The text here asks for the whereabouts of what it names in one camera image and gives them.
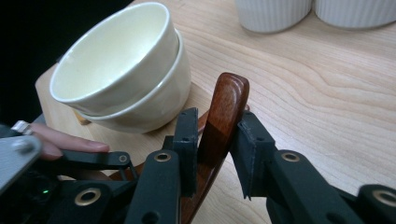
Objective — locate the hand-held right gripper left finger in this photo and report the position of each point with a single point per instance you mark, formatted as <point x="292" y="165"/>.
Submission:
<point x="186" y="155"/>

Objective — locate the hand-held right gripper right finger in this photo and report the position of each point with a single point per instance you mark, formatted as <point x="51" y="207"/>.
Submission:
<point x="255" y="161"/>

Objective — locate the white ribbed mug black rim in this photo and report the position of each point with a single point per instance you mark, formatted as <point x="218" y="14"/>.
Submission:
<point x="355" y="12"/>
<point x="274" y="15"/>

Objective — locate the cream ceramic bowl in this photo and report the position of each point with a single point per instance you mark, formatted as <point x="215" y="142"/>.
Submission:
<point x="109" y="56"/>
<point x="162" y="105"/>

